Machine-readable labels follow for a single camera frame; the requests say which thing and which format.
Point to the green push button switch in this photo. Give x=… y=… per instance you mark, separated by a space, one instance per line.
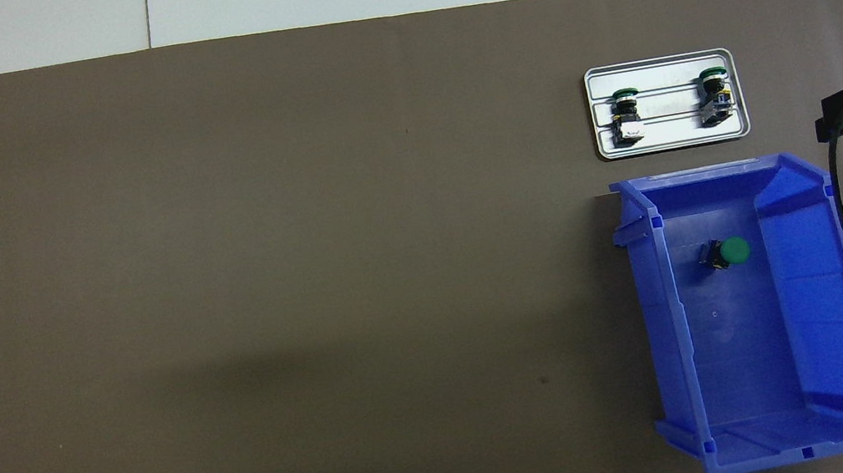
x=714 y=97
x=628 y=117
x=732 y=251

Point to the grey metal tray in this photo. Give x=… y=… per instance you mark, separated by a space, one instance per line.
x=672 y=137

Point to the blue plastic storage bin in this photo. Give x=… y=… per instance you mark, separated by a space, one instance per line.
x=745 y=354

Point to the brown table mat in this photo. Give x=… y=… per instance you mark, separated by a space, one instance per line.
x=248 y=425

